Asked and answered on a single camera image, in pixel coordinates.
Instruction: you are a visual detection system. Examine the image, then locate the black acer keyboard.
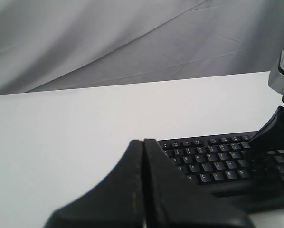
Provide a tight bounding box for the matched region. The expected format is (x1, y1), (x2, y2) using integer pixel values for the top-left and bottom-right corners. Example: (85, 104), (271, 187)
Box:
(159, 132), (284, 213)

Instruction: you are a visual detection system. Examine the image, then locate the grey backdrop cloth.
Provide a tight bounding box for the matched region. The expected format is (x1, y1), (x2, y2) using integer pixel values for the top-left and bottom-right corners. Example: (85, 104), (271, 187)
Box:
(0, 0), (284, 95)

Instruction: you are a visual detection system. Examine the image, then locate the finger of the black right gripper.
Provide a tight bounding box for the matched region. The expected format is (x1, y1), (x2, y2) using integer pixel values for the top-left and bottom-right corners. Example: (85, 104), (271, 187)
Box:
(247, 106), (284, 164)

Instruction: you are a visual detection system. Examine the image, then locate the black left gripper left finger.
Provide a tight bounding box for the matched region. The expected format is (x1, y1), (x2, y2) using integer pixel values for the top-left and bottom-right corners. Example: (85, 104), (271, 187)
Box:
(45, 140), (144, 228)

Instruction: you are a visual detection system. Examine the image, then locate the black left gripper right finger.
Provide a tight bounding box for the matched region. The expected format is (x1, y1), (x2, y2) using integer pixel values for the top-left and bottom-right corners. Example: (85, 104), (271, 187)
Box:
(143, 139), (254, 228)

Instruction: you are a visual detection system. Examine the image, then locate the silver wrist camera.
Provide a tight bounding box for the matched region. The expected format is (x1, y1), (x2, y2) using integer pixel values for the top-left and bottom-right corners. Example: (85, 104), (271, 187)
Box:
(268, 50), (284, 95)

